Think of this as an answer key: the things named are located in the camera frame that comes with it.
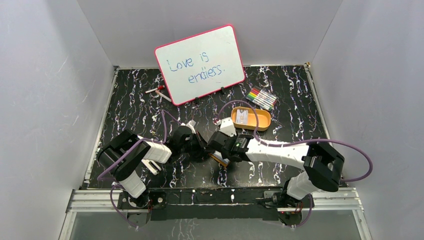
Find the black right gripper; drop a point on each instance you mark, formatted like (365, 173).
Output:
(235, 137)

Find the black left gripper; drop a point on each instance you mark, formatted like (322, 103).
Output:
(197, 144)

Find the orange leather card holder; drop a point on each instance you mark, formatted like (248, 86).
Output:
(218, 157)

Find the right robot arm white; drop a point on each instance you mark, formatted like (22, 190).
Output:
(320, 163)

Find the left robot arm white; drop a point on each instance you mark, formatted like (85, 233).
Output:
(124, 153)

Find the credit card in tray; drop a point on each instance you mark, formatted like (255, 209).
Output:
(242, 116)

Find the orange oval tray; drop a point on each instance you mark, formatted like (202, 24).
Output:
(256, 118)

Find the pack of coloured markers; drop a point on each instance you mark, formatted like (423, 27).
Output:
(262, 98)

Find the white marker brown tip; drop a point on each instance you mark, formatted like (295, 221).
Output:
(163, 96)

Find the white marker red cap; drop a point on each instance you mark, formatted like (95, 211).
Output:
(160, 87)

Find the pink framed whiteboard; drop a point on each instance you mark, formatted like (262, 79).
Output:
(201, 64)

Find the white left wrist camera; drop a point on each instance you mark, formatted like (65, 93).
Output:
(191, 124)

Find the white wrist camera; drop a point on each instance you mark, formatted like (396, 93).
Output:
(191, 124)
(227, 127)

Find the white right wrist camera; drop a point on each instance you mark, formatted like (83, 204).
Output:
(227, 127)

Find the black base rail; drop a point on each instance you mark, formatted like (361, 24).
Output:
(264, 203)

